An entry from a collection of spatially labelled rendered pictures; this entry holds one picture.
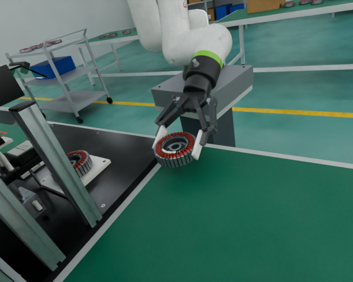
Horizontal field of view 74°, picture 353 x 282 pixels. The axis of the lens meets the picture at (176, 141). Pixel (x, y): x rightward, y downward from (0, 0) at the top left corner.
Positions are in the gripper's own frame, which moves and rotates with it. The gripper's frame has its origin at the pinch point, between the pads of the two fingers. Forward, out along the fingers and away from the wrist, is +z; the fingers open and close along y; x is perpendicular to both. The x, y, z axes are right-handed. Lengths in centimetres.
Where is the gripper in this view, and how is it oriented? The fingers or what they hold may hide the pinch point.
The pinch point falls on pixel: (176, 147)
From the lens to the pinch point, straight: 60.2
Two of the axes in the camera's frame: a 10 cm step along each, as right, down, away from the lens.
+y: 8.4, 1.3, -5.3
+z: -3.3, 9.0, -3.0
